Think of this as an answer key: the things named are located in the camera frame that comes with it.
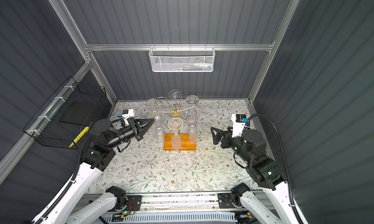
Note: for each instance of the white wire mesh basket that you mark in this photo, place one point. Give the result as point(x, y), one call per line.
point(163, 60)

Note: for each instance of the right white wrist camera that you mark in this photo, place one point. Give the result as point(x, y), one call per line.
point(239, 121)

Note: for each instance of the gold wire glass rack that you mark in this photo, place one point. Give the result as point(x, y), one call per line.
point(173, 108)

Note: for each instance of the items in white basket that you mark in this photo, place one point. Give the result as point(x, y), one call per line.
point(195, 67)

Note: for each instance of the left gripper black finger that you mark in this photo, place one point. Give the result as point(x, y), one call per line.
point(144, 131)
point(146, 122)

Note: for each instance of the floral table mat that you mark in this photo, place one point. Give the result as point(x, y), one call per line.
point(144, 166)

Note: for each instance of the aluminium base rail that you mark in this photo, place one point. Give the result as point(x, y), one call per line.
point(179, 207)

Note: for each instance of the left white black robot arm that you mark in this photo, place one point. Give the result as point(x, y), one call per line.
point(104, 140)

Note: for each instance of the clear wine glass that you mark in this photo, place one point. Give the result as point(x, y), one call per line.
point(191, 116)
point(175, 124)
point(192, 100)
point(159, 119)
point(175, 94)
point(152, 105)

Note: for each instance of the orange wooden rack base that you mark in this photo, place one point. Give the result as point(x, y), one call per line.
point(182, 142)

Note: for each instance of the yellow striped item in basket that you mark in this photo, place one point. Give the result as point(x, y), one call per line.
point(78, 137)

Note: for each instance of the black wire mesh basket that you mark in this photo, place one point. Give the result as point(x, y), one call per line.
point(78, 105)

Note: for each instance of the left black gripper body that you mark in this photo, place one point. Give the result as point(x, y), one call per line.
point(134, 127)

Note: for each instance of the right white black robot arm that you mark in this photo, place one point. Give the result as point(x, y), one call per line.
point(250, 146)

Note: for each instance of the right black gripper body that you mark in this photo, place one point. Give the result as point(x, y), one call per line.
point(227, 135)

